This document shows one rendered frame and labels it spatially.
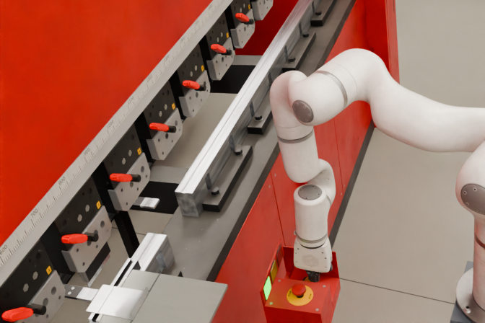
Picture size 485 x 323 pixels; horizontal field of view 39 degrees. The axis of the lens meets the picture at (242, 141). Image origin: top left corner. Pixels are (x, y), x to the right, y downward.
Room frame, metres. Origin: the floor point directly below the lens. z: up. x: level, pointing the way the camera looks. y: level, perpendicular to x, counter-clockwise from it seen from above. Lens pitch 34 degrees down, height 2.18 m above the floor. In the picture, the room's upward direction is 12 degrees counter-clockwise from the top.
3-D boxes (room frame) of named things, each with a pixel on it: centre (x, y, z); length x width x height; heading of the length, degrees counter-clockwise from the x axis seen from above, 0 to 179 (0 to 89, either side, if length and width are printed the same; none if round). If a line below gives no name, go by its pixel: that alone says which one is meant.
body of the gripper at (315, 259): (1.34, -0.12, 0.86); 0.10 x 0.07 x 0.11; 64
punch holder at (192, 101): (1.70, 0.13, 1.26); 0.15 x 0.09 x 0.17; 152
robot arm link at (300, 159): (1.37, -0.15, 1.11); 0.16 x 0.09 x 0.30; 148
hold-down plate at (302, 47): (2.41, -0.30, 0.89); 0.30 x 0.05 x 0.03; 152
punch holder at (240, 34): (2.06, -0.06, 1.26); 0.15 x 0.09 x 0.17; 152
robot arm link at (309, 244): (1.34, -0.13, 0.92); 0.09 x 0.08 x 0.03; 64
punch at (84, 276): (1.20, 0.40, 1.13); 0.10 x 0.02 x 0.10; 152
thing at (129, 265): (1.22, 0.39, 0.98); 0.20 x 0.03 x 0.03; 152
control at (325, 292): (1.31, -0.07, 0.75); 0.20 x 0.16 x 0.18; 154
